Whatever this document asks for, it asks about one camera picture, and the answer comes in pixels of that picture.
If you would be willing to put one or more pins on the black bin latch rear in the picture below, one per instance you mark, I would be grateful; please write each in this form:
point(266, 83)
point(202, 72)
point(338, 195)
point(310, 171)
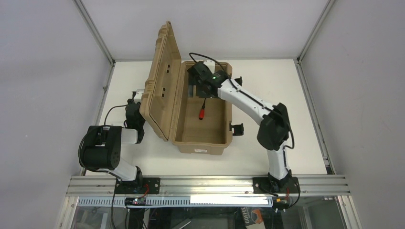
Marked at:
point(239, 81)

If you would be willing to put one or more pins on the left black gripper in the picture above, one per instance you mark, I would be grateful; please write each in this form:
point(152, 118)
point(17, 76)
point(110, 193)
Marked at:
point(133, 114)

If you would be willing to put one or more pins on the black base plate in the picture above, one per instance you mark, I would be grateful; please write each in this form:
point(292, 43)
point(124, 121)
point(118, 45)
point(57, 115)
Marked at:
point(262, 186)
point(149, 185)

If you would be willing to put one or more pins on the tan plastic bin with lid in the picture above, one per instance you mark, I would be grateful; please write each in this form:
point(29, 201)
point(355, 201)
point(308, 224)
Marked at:
point(173, 116)

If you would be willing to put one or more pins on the black bin latch front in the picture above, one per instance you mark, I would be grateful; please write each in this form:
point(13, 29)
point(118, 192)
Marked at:
point(237, 130)

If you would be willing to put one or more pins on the black bin latch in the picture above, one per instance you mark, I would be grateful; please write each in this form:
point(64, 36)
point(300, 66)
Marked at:
point(239, 81)
point(237, 130)

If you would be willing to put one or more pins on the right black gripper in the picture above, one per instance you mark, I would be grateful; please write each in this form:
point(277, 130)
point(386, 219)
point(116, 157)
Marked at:
point(196, 87)

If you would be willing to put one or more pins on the white slotted cable duct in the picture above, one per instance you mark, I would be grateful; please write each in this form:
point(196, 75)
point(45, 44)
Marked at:
point(191, 201)

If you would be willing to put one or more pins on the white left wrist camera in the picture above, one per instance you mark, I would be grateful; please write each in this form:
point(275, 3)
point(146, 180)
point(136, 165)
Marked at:
point(137, 95)

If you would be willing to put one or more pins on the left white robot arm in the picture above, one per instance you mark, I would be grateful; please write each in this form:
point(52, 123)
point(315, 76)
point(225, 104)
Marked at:
point(100, 149)

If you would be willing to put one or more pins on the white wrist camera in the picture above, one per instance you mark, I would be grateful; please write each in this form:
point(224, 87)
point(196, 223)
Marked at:
point(137, 95)
point(210, 64)

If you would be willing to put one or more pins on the red handled screwdriver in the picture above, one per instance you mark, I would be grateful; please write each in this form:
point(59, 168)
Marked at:
point(202, 110)

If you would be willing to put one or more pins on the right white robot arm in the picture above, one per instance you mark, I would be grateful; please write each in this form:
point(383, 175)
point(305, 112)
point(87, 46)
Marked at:
point(273, 120)

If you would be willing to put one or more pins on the small green circuit board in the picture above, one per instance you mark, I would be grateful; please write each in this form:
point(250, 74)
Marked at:
point(135, 201)

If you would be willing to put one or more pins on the coffee labelled box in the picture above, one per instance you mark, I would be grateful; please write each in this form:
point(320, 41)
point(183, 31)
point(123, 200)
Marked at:
point(251, 216)

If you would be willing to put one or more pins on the aluminium mounting rail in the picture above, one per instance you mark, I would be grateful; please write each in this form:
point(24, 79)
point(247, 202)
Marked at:
point(183, 186)

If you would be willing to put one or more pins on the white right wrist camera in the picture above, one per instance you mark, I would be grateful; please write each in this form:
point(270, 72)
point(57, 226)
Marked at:
point(210, 64)

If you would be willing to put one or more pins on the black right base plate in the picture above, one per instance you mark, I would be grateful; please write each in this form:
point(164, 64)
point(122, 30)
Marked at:
point(262, 186)

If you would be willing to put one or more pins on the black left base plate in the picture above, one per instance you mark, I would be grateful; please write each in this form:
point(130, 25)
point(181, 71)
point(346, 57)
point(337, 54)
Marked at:
point(149, 185)

